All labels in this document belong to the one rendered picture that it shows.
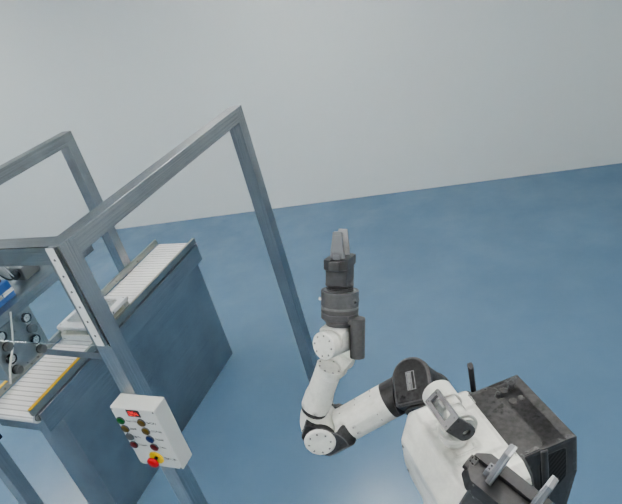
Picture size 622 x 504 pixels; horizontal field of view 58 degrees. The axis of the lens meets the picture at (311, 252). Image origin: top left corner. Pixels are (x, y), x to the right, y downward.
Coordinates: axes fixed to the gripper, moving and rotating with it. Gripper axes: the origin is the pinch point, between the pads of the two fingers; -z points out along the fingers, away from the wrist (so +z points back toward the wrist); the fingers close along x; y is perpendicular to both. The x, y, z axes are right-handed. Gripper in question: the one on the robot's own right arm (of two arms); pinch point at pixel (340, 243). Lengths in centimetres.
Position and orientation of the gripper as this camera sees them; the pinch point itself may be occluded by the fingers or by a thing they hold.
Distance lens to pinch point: 129.7
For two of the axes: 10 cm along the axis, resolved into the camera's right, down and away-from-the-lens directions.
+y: -9.6, -0.5, 2.8
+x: -2.8, 1.6, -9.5
